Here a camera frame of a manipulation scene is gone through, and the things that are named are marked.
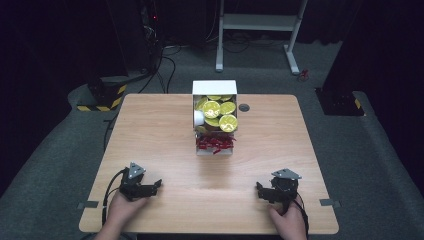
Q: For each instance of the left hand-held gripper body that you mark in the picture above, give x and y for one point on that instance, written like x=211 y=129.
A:
x=132 y=180

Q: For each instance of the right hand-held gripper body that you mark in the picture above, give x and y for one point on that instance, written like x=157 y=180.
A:
x=285 y=186

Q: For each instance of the person's left hand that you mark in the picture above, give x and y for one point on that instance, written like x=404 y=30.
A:
x=123 y=210

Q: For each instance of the person's right hand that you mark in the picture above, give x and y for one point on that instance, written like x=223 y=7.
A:
x=289 y=221

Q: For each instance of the grey tape strip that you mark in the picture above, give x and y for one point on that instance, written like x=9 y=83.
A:
x=87 y=204
x=330 y=202

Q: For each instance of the red chili peppers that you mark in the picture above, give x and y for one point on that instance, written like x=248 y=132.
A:
x=215 y=142

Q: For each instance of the white capsule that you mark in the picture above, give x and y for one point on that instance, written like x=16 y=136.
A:
x=199 y=117

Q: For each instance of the grey table grommet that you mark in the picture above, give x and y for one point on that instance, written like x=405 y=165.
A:
x=244 y=107

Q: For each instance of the pile of green-lidded capsules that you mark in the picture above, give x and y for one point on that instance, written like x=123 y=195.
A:
x=220 y=113

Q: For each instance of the black yellow striped stand base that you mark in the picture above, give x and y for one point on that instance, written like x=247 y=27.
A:
x=104 y=95

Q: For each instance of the white dispenser box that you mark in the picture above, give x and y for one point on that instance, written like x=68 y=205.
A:
x=214 y=87

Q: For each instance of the small red floor object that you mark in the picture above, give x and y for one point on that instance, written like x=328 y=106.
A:
x=302 y=75

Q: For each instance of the black computer tower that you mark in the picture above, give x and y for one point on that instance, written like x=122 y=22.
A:
x=150 y=30

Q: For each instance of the white metal stand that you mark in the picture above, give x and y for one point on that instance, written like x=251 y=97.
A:
x=256 y=23

